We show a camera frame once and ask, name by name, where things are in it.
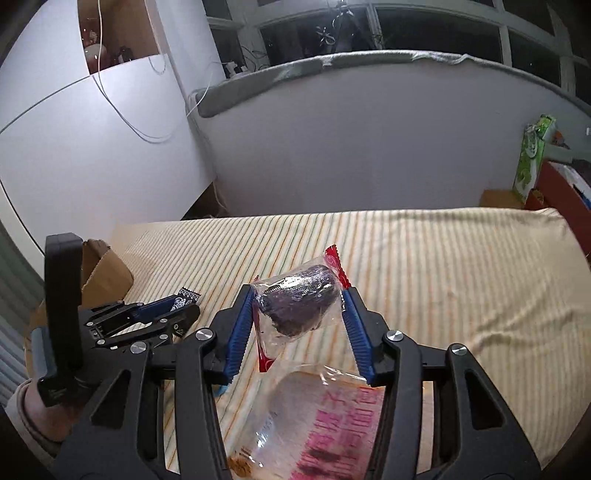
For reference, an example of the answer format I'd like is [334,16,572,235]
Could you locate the red storage box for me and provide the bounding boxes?
[525,160,591,256]

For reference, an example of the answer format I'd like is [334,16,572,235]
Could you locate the white power strip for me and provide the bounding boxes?
[223,61,249,79]

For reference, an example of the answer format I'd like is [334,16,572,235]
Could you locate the green white shopping bag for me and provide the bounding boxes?
[513,114,557,204]

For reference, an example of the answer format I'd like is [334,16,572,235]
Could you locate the brown cardboard box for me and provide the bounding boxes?
[25,238,136,342]

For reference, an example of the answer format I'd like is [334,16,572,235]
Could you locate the grey windowsill padding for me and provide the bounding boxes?
[188,50,590,119]

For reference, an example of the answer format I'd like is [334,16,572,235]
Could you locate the small black snack packet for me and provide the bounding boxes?
[169,288,201,312]

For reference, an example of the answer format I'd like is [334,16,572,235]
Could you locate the dark bun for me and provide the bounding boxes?
[250,245,351,373]

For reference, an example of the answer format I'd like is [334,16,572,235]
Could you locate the person's left hand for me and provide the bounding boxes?
[22,379,83,443]

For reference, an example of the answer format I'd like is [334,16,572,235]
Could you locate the white cable on wall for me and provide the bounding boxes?
[89,0,219,145]

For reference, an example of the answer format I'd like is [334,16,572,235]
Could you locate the wooden wall shelf niche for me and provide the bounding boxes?
[77,0,160,74]

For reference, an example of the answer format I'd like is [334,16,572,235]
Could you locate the packaged sliced bread loaf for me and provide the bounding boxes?
[228,361,386,479]

